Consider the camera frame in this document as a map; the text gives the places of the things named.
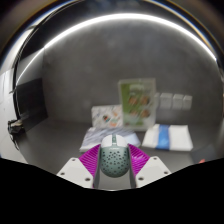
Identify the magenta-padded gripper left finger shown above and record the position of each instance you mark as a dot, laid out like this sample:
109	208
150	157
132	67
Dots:
75	171

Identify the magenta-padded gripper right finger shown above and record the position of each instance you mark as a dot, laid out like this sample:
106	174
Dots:
153	170

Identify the green and white perforated mouse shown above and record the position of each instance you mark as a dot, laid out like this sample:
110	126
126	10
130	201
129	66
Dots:
114	160

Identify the black mouse pad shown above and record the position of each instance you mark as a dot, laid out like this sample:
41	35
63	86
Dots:
206	153

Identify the white book with blue band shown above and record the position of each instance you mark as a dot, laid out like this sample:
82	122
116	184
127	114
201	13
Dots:
168	137

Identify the blue striped book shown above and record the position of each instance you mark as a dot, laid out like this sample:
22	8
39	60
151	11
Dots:
91	138

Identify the white sticker sheet card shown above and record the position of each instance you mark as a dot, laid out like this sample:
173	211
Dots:
106	116

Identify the green food poster stand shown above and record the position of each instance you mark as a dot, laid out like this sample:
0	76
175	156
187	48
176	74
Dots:
137	103

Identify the black monitor screen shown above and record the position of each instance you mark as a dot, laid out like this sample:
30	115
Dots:
30	103

